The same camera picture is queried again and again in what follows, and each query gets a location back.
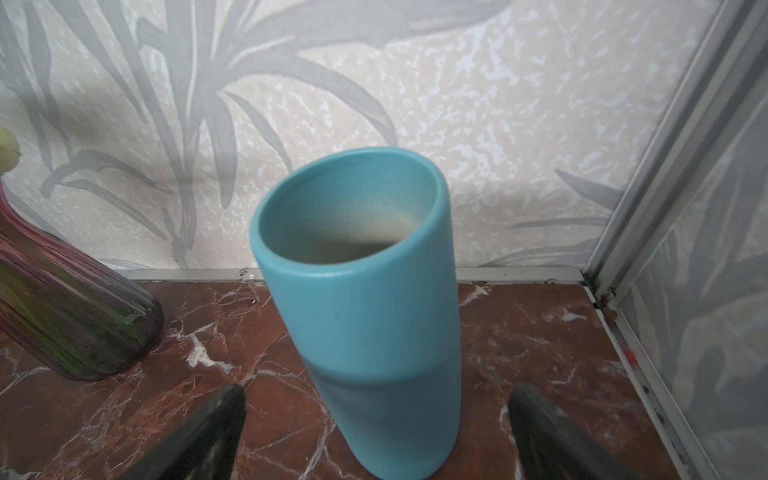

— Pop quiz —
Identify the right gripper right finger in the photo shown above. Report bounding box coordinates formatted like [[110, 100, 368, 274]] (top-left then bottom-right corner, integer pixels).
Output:
[[508, 383, 640, 480]]

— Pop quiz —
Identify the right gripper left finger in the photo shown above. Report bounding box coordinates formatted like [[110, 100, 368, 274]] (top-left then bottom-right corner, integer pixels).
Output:
[[121, 385, 246, 479]]

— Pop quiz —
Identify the pink glass vase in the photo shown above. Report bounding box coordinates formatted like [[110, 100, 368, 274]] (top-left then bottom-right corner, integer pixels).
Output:
[[1, 198, 164, 381]]

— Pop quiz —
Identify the teal ceramic vase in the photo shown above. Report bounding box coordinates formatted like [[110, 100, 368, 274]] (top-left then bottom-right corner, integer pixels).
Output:
[[249, 147, 461, 479]]

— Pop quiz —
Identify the cream tulip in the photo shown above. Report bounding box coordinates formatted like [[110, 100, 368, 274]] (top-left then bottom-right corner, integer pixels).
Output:
[[0, 126, 21, 175]]

